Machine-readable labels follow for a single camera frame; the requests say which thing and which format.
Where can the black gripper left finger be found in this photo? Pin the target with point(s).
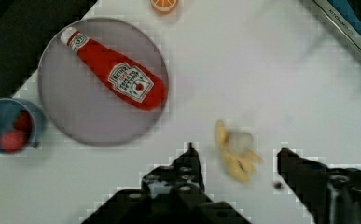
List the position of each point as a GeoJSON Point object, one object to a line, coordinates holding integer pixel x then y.
{"type": "Point", "coordinates": [169, 194]}

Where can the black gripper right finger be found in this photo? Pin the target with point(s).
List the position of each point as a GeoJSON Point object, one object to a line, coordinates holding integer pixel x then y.
{"type": "Point", "coordinates": [331, 195]}

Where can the peeled toy banana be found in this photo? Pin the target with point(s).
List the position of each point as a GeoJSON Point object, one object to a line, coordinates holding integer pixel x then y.
{"type": "Point", "coordinates": [236, 152]}

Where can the red ketchup bottle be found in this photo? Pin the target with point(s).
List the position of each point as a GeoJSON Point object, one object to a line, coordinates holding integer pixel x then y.
{"type": "Point", "coordinates": [126, 78]}

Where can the grey round plate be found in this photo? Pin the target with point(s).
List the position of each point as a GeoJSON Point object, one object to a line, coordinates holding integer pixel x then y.
{"type": "Point", "coordinates": [79, 104]}

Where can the red toy strawberry small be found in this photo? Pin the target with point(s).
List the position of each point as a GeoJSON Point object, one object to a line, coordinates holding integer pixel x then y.
{"type": "Point", "coordinates": [23, 122]}

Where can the orange slice toy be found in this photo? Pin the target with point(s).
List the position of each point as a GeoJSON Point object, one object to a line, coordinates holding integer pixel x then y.
{"type": "Point", "coordinates": [164, 6]}

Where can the blue cup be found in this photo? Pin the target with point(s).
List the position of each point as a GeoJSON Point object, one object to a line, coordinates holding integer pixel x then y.
{"type": "Point", "coordinates": [10, 108]}

